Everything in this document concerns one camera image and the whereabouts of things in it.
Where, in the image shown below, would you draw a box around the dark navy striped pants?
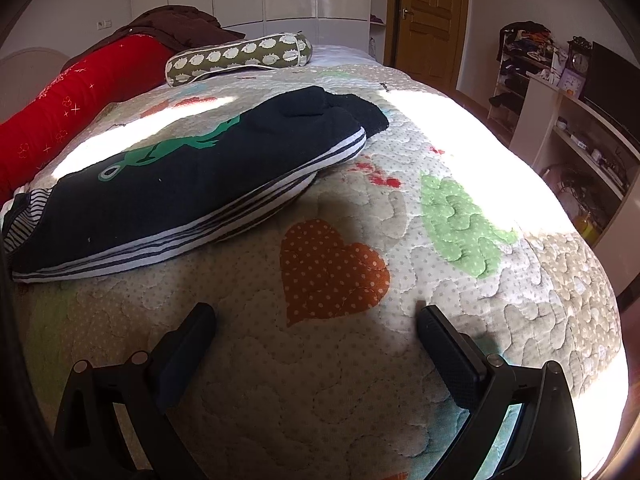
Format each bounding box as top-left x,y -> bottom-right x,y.
2,86 -> 388,283

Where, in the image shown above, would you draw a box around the patchwork heart quilt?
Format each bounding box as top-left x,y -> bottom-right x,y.
14,65 -> 628,479

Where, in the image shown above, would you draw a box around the white tv cabinet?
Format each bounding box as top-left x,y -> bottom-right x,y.
510,76 -> 639,294

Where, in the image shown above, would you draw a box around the red long bolster pillow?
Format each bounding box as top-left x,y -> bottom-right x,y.
1,35 -> 174,202

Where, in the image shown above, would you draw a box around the pale round headboard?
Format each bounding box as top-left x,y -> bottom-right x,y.
0,47 -> 68,122

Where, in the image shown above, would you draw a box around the small purple clock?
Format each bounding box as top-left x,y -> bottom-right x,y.
558,68 -> 586,99

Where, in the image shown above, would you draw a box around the black television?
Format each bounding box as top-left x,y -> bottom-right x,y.
579,42 -> 640,141

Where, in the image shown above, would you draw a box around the dark ornate mantel clock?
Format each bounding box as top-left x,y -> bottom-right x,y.
565,36 -> 592,76

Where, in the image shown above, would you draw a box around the clothes shoe rack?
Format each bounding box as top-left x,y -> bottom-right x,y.
486,21 -> 556,145

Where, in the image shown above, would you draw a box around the dark maroon garment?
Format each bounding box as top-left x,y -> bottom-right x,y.
61,4 -> 245,73

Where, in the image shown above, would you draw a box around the green hedgehog pattern bolster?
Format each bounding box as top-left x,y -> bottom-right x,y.
165,32 -> 312,87

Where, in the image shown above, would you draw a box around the wooden door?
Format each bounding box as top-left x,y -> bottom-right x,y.
387,0 -> 469,94

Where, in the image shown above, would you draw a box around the wall socket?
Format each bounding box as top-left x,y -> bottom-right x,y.
96,20 -> 112,30

